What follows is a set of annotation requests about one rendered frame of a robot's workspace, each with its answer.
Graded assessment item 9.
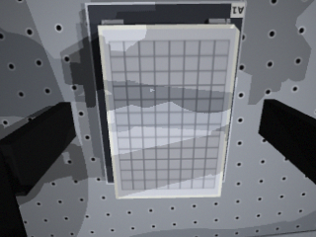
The white deep-well plate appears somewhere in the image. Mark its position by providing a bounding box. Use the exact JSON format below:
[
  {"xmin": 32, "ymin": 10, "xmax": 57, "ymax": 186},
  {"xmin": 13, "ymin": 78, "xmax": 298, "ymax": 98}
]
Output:
[{"xmin": 98, "ymin": 24, "xmax": 240, "ymax": 198}]

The grey flat base plate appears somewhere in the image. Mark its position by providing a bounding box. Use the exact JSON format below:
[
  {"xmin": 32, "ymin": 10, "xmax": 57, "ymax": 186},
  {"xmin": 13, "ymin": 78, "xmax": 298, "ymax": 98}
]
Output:
[{"xmin": 0, "ymin": 0, "xmax": 316, "ymax": 237}]

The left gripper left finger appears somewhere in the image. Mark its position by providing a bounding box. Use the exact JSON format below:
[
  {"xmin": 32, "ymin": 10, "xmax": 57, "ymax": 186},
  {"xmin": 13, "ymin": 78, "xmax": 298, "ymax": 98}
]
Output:
[{"xmin": 0, "ymin": 102, "xmax": 76, "ymax": 237}]

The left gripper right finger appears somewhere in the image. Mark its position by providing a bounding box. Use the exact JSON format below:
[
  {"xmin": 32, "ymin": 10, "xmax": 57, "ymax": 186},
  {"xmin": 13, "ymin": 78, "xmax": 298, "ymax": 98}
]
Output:
[{"xmin": 258, "ymin": 99, "xmax": 316, "ymax": 185}]

